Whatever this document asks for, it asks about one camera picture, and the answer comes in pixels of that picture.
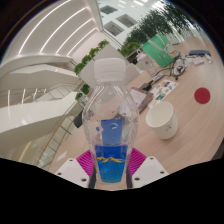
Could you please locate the white mug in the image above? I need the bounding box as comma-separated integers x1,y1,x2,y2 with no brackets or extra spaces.
145,101,179,140

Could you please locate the green tote bag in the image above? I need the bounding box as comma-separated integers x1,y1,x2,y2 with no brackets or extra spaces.
140,32,178,68

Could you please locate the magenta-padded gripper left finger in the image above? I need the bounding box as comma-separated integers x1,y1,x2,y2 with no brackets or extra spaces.
54,149,98,189

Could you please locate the dark blue flat case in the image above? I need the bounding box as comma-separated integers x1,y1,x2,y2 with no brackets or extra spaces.
188,49,212,57

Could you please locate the clear blue-labelled water bottle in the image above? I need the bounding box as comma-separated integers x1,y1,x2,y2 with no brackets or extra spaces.
81,57,140,185

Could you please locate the flat round red coaster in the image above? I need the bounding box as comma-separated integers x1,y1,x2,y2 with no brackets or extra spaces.
193,87,212,105

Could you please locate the colourful sticker sheet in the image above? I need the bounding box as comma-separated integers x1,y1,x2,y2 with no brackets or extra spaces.
148,78,179,108

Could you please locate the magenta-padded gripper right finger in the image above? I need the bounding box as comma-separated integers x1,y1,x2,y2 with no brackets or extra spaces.
125,147,169,189

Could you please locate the white flat packet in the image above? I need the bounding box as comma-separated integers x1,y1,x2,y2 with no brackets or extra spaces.
191,57,205,66

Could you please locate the group of ceiling light strips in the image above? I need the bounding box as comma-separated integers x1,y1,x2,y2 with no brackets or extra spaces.
18,0,98,56

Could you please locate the brown planter with green plants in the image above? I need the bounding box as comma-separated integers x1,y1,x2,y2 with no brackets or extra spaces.
74,83,92,101

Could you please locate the clear jar with white lid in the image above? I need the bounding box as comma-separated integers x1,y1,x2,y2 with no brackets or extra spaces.
136,53,158,78

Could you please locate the black tangled cable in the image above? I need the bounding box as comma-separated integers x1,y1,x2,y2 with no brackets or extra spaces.
151,56,193,84

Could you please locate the row of green hedge plants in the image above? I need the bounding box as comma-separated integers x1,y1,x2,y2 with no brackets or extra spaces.
119,3,201,56

